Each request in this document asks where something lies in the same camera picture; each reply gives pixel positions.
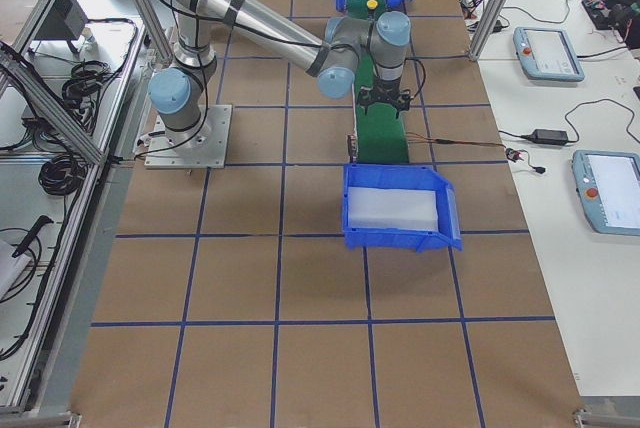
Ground left aluminium frame rail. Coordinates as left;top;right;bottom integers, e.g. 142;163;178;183
0;0;132;419

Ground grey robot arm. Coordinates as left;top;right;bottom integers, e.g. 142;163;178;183
149;0;413;163

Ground green conveyor belt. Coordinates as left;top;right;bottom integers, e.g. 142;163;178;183
346;0;410;165

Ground coiled black cables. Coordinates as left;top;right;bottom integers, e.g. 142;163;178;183
38;153;86;198

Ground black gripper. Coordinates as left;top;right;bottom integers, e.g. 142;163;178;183
356;78;412;119

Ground red black conveyor wire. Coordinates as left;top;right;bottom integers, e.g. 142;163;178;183
405;131;547;177

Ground aluminium frame post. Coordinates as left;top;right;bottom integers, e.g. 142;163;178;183
468;0;506;61

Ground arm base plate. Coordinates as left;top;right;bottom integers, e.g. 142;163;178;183
144;104;232;169

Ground near teach pendant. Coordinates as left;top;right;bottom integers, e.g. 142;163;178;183
571;150;639;236

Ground black power adapter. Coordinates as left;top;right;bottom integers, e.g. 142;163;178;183
522;128;570;146

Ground teach pendant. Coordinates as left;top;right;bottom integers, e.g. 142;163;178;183
571;150;639;236
513;27;585;82

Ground right blue plastic bin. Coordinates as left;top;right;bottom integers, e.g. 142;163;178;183
342;163;463;252

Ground far teach pendant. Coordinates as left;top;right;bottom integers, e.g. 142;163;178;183
513;27;585;82

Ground right white foam pad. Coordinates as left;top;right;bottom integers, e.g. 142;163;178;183
347;187;438;231

